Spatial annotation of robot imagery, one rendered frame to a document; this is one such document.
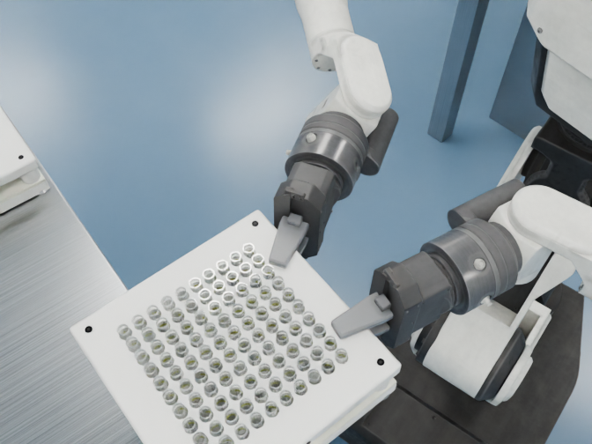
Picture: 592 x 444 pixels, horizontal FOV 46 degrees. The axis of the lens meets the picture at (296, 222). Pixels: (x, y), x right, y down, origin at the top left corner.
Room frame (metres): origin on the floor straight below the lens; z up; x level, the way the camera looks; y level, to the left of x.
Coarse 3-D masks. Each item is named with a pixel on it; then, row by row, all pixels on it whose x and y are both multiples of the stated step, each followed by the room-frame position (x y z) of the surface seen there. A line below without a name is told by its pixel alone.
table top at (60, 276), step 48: (48, 192) 0.62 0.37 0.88; (0, 240) 0.54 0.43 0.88; (48, 240) 0.54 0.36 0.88; (0, 288) 0.46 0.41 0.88; (48, 288) 0.46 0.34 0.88; (96, 288) 0.46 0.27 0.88; (0, 336) 0.39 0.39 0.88; (48, 336) 0.39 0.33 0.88; (0, 384) 0.32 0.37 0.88; (48, 384) 0.32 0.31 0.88; (96, 384) 0.32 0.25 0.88; (0, 432) 0.26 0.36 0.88; (48, 432) 0.26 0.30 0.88; (96, 432) 0.26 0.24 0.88
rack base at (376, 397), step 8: (392, 384) 0.27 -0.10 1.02; (376, 392) 0.26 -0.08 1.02; (384, 392) 0.26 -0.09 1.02; (368, 400) 0.25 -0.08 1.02; (376, 400) 0.25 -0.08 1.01; (120, 408) 0.25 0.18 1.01; (360, 408) 0.24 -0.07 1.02; (368, 408) 0.25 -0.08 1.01; (344, 416) 0.23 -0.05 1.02; (352, 416) 0.23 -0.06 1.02; (360, 416) 0.24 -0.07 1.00; (336, 424) 0.23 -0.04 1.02; (344, 424) 0.23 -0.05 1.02; (328, 432) 0.22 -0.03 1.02; (336, 432) 0.22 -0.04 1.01; (320, 440) 0.21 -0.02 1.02; (328, 440) 0.21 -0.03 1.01
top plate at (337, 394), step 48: (240, 240) 0.42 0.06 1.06; (144, 288) 0.36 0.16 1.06; (96, 336) 0.30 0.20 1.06; (240, 336) 0.30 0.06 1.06; (288, 336) 0.30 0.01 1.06; (336, 336) 0.30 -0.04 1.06; (144, 384) 0.25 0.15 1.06; (192, 384) 0.25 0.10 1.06; (240, 384) 0.25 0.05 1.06; (288, 384) 0.25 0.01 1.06; (336, 384) 0.25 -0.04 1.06; (144, 432) 0.20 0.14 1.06; (288, 432) 0.20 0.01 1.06
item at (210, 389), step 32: (224, 288) 0.35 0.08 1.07; (256, 288) 0.36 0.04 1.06; (160, 320) 0.32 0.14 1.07; (224, 320) 0.32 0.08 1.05; (288, 320) 0.32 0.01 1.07; (160, 352) 0.28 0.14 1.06; (224, 352) 0.28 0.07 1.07; (256, 352) 0.28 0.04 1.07; (288, 352) 0.28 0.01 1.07; (320, 352) 0.29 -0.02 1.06; (224, 384) 0.25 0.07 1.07; (256, 384) 0.25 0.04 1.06
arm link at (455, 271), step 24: (432, 240) 0.41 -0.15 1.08; (456, 240) 0.40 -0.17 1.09; (480, 240) 0.40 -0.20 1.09; (384, 264) 0.37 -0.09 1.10; (408, 264) 0.37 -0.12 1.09; (432, 264) 0.37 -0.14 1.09; (456, 264) 0.37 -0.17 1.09; (480, 264) 0.37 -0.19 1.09; (384, 288) 0.34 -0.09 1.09; (408, 288) 0.33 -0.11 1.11; (432, 288) 0.34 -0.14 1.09; (456, 288) 0.35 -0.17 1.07; (480, 288) 0.35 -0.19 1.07; (408, 312) 0.31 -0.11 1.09; (432, 312) 0.34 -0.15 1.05; (456, 312) 0.35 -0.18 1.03; (384, 336) 0.33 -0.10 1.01; (408, 336) 0.32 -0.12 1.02
